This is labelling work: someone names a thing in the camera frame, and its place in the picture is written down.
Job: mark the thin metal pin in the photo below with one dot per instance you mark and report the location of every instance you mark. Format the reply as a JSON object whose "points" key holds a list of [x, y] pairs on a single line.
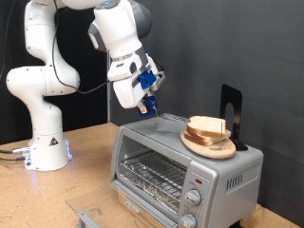
{"points": [[221, 139]]}

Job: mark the silver oven knob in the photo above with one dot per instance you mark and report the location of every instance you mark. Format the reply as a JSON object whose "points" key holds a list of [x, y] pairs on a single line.
{"points": [[193, 197], [188, 220]]}

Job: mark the silver toaster oven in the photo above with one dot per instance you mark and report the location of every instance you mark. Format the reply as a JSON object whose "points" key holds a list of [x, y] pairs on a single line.
{"points": [[158, 133]]}

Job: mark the spatula with blue grip block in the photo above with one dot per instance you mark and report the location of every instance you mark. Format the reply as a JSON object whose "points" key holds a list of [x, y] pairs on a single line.
{"points": [[151, 104]]}

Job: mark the round wooden plate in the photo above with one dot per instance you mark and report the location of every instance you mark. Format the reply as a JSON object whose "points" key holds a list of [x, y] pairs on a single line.
{"points": [[209, 152]]}

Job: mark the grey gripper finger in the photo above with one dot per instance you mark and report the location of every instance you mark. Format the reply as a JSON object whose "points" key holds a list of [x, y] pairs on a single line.
{"points": [[143, 109]]}

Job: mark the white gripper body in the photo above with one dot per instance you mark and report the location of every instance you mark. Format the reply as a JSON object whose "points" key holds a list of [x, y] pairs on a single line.
{"points": [[126, 93]]}

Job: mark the vertical metal pole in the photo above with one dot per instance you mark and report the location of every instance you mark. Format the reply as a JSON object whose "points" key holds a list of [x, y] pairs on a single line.
{"points": [[109, 114]]}

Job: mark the black metal bookend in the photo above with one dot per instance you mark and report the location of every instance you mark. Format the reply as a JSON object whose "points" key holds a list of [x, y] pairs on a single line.
{"points": [[237, 98]]}

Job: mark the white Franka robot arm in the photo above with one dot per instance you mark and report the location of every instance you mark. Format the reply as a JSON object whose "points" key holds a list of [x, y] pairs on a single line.
{"points": [[47, 126]]}

